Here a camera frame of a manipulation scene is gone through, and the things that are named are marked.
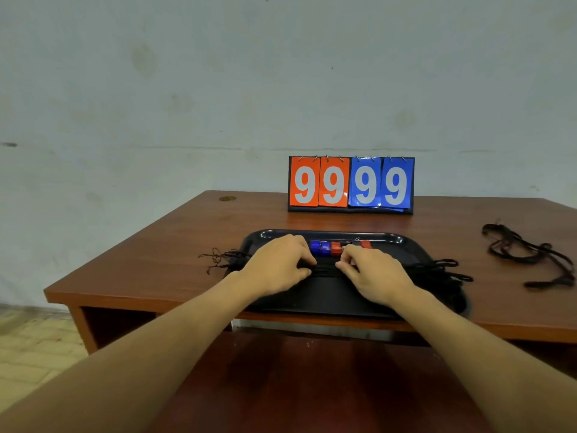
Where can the person's right forearm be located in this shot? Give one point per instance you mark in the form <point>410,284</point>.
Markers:
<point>487,360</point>

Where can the brown wooden desk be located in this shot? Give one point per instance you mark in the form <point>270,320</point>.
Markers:
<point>158,266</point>

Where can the person's right hand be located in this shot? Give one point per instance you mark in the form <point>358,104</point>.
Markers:
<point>378,275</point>

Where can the person's left hand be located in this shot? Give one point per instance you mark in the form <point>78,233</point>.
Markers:
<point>279,266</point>

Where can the pile of black laces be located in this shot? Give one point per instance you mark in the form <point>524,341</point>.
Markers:
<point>432,270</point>

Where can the orange and blue flip scoreboard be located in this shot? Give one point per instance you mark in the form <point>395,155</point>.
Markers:
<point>351,184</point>

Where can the pull-out wooden desk shelf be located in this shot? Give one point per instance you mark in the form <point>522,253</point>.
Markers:
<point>315,383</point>

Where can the black plastic tray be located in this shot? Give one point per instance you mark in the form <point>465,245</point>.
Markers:
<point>324,297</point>

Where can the person's left forearm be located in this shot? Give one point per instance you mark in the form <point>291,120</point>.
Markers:
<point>126,369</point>

